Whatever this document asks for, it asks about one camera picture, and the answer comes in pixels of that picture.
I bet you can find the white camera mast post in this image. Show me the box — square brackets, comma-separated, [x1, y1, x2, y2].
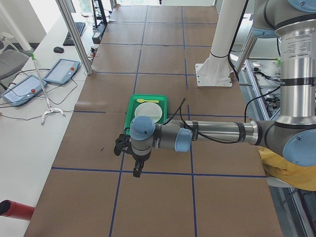
[196, 0, 248, 87]

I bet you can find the black computer mouse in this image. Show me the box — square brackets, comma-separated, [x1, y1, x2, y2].
[53, 46, 64, 53]

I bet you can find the person in yellow shirt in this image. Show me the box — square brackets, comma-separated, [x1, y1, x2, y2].
[258, 147, 316, 191]

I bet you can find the green plastic tray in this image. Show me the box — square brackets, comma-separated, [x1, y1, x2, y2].
[124, 94, 168, 135]

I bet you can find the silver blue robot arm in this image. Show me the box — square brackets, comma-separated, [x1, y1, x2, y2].
[127, 0, 316, 177]

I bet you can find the grey office chair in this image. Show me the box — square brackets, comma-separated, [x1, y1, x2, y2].
[0, 32, 29, 80]

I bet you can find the aluminium frame post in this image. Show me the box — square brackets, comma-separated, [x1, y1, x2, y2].
[56, 0, 93, 75]

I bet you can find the white round plate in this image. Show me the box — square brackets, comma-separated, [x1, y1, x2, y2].
[134, 102, 162, 122]

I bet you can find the red cylinder extinguisher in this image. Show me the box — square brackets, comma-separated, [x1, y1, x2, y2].
[0, 200, 35, 221]

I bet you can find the blue teach pendant tablet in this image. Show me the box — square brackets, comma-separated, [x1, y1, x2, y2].
[43, 58, 80, 85]

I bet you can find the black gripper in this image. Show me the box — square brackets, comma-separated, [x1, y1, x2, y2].
[132, 150, 151, 178]

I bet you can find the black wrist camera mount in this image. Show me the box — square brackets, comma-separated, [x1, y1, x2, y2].
[114, 134, 132, 156]

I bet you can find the black computer keyboard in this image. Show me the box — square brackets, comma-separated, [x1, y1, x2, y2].
[62, 22, 86, 47]

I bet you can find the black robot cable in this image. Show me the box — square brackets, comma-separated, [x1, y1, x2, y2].
[163, 98, 282, 144]

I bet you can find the silver reacher grabber tool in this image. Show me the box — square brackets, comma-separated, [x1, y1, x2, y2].
[30, 53, 65, 125]

